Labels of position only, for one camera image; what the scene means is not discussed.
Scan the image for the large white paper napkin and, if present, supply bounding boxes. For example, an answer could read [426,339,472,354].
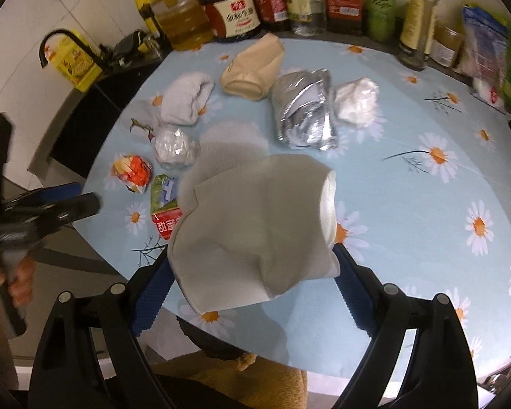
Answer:
[168,154,340,314]

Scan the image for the beige paper bag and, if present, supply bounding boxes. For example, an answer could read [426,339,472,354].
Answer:
[219,33,285,101]

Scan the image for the black lined trash bin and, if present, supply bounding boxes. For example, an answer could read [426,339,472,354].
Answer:
[176,317,245,361]

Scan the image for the left hand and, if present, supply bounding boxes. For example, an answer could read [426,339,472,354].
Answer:
[0,256,36,307]

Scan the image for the green red snack packet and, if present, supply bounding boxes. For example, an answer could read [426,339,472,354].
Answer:
[150,173,183,240]

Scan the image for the red orange snack wrapper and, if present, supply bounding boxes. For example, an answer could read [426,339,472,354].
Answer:
[111,154,152,193]

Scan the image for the yellow dish soap box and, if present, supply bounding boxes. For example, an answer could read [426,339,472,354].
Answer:
[46,36,102,92]

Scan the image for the yellow fleece trousers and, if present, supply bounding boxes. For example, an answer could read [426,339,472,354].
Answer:
[151,351,308,408]

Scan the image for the clear crumpled plastic wrap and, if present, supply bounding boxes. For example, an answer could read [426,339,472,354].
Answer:
[153,125,200,167]

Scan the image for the black curved faucet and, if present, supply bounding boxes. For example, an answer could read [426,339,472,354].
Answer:
[38,29,110,71]

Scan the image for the white crumpled napkin left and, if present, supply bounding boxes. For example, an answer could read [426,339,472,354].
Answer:
[158,72,215,126]

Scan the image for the white crumpled tissue right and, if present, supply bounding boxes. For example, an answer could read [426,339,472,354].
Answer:
[333,77,379,128]

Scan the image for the silver foil wrapper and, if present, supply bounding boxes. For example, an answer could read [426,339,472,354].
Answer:
[270,69,339,151]

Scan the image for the cooking oil jug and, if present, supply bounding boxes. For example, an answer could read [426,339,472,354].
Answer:
[152,0,213,51]

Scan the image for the soy sauce bottle white label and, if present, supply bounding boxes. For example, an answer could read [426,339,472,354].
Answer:
[198,0,261,43]

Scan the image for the blue white salt bag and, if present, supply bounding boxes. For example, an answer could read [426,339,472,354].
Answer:
[462,5,508,112]

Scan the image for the green label bottle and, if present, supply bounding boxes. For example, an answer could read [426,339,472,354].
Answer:
[367,0,396,43]

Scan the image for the sesame oil bottle yellow cap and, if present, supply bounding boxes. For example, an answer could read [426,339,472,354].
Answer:
[398,0,439,71]

